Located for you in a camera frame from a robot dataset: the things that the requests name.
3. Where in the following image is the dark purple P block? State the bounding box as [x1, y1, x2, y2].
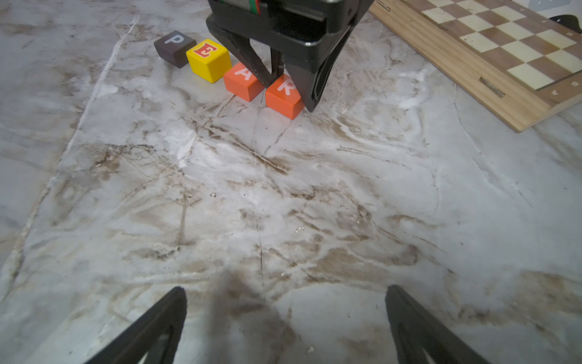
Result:
[154, 30, 197, 68]

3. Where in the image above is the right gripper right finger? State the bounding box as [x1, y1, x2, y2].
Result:
[385, 285, 487, 364]

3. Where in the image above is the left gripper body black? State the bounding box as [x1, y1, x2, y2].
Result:
[207, 1, 372, 55]

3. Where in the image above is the wooden chess board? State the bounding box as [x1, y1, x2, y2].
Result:
[369, 0, 581, 132]

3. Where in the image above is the orange R block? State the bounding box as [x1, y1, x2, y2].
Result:
[265, 74, 305, 120]

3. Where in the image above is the orange A block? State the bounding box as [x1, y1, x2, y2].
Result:
[224, 62, 265, 102]

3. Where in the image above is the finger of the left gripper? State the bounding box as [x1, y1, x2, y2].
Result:
[285, 24, 354, 112]
[209, 27, 279, 88]

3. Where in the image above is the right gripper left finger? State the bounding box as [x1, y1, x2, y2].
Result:
[88, 287, 187, 364]

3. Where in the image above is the red E block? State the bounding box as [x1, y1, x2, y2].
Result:
[186, 39, 232, 83]

